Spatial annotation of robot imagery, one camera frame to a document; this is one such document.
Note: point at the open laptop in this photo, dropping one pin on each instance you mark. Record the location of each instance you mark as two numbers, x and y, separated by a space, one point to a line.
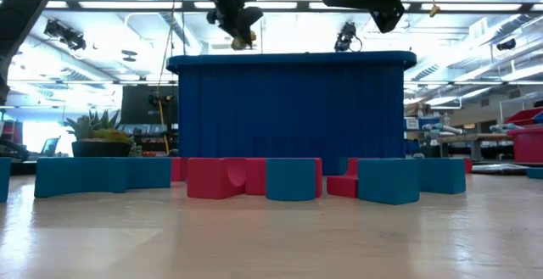
51 145

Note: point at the blue rectangular block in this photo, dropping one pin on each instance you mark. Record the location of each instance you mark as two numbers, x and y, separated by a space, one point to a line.
535 173
148 173

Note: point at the wooden background table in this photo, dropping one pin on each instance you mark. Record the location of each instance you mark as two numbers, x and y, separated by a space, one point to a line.
475 137

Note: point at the dark grey slotted rail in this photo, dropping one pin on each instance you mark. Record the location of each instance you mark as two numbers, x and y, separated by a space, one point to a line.
500 169

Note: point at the blue plastic bin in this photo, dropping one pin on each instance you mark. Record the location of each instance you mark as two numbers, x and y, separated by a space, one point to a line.
297 109

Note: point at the black ceiling camera mount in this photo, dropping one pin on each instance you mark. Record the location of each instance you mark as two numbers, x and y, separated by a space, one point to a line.
347 36

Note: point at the overhead light bar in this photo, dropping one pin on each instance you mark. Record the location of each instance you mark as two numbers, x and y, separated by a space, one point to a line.
127 5

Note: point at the black ceiling box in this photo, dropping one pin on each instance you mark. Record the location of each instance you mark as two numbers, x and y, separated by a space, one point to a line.
505 44

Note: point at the blue half-round block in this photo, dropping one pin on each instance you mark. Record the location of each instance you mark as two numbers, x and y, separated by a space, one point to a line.
290 180

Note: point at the black monitor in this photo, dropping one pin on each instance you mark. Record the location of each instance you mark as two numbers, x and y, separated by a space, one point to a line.
136 105

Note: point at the potted succulent plant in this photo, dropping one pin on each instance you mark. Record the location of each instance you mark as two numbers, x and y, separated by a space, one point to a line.
102 148

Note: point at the red plastic crate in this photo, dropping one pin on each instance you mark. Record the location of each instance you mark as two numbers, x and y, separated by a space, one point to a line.
528 145

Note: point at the red cube block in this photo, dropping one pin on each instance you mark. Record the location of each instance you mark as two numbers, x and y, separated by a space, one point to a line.
178 169

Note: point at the red rounded block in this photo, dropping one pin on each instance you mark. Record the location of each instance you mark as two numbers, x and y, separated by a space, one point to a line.
468 165

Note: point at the blue background box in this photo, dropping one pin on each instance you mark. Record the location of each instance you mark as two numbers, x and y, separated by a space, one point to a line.
418 123

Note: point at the pale blue background machine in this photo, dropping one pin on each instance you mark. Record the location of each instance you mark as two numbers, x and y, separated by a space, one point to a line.
441 130

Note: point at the yellow hanging hook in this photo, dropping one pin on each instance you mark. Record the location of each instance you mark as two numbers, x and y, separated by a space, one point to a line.
434 11

